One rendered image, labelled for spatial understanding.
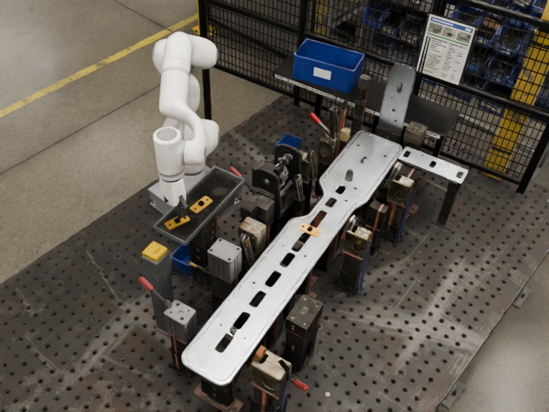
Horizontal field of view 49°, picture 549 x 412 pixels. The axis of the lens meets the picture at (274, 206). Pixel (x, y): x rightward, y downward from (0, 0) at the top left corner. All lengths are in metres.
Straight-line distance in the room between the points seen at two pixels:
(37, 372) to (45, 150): 2.22
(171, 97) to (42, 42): 3.63
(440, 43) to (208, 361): 1.70
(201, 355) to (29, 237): 2.02
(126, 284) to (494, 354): 1.90
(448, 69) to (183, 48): 1.34
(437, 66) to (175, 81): 1.38
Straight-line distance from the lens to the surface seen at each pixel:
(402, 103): 2.71
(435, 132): 2.81
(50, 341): 2.47
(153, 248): 2.05
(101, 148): 4.26
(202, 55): 2.12
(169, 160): 1.86
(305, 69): 2.96
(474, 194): 3.08
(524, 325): 3.55
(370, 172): 2.57
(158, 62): 2.19
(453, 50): 2.84
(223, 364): 1.97
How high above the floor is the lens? 2.72
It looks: 46 degrees down
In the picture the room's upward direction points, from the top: 3 degrees clockwise
